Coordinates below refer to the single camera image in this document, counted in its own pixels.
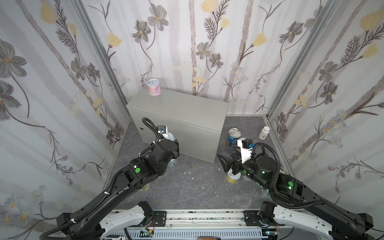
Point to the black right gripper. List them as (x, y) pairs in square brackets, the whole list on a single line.
[(234, 161)]

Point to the yellow can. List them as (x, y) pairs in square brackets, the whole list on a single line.
[(233, 178)]

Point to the pink can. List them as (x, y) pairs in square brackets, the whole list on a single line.
[(169, 136), (154, 87)]

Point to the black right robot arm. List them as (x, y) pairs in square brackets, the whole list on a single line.
[(292, 202)]

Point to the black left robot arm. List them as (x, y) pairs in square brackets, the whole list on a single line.
[(152, 162)]

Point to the grey metal cabinet counter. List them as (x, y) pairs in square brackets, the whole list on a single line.
[(195, 122)]

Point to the blue can silver lid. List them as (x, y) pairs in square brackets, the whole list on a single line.
[(233, 135)]

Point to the white plastic bottle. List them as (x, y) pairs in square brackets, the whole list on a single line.
[(264, 133)]

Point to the teal can near cabinet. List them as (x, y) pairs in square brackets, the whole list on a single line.
[(172, 162)]

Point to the green can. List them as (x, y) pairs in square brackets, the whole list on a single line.
[(144, 188)]

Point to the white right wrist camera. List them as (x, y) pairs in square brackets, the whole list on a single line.
[(246, 146)]

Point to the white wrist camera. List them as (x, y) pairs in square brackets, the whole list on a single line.
[(162, 129), (246, 146)]

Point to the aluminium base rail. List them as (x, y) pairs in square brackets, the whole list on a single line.
[(138, 224)]

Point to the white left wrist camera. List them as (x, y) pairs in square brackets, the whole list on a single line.
[(162, 129)]

